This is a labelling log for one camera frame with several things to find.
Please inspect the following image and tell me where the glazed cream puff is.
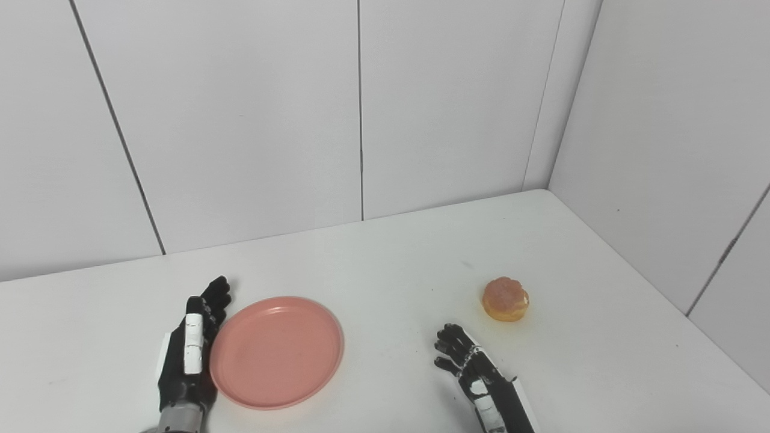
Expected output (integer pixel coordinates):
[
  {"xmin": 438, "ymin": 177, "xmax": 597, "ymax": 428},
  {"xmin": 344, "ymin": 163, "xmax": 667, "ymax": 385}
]
[{"xmin": 481, "ymin": 277, "xmax": 531, "ymax": 322}]

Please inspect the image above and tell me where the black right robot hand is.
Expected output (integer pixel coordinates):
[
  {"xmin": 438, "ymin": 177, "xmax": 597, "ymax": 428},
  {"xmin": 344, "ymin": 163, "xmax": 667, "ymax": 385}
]
[{"xmin": 434, "ymin": 324, "xmax": 536, "ymax": 433}]

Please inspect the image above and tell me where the pink round plate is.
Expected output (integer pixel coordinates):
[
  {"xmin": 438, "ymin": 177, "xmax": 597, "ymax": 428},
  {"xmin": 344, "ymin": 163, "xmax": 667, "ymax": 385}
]
[{"xmin": 209, "ymin": 296, "xmax": 345, "ymax": 411}]

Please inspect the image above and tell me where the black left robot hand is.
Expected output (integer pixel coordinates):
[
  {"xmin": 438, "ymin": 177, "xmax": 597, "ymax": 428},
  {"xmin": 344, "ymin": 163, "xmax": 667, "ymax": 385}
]
[{"xmin": 158, "ymin": 276, "xmax": 232, "ymax": 414}]

